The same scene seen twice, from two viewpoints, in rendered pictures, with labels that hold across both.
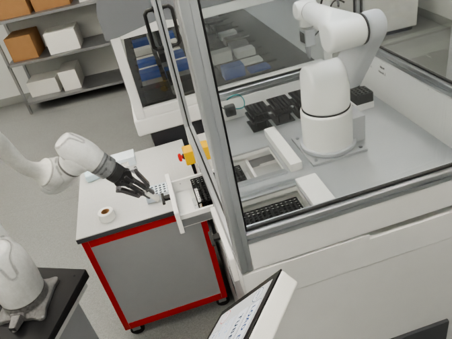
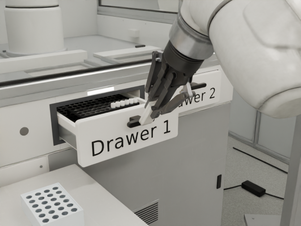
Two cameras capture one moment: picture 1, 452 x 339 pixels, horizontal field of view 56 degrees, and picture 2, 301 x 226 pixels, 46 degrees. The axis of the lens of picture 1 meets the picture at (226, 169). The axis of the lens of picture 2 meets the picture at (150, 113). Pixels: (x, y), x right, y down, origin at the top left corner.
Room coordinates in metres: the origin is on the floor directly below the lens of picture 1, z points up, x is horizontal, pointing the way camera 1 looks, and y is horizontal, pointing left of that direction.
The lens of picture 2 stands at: (1.79, 0.96, 1.21)
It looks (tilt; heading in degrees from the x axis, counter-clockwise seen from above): 20 degrees down; 240
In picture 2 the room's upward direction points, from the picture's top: straight up
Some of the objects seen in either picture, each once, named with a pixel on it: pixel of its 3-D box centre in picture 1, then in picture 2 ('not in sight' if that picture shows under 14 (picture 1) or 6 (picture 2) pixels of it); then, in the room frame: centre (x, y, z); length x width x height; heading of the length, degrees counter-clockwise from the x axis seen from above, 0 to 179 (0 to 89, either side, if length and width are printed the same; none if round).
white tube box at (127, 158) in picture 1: (123, 159); not in sight; (2.02, 0.53, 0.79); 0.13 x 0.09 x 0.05; 97
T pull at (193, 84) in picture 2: (214, 237); (194, 85); (1.12, 0.09, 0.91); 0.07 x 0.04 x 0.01; 7
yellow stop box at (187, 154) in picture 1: (187, 155); not in sight; (1.76, 0.16, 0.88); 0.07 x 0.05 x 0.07; 7
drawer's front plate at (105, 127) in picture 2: (174, 202); (131, 129); (1.42, 0.24, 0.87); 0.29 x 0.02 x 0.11; 7
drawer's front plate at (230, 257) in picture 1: (223, 241); (188, 93); (1.13, 0.06, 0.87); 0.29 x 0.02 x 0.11; 7
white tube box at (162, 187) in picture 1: (159, 192); (51, 209); (1.65, 0.33, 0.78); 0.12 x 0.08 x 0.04; 96
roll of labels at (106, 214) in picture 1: (106, 214); not in sight; (1.57, 0.57, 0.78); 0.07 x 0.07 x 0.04
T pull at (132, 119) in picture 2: (165, 198); (138, 120); (1.42, 0.26, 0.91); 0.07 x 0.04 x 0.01; 7
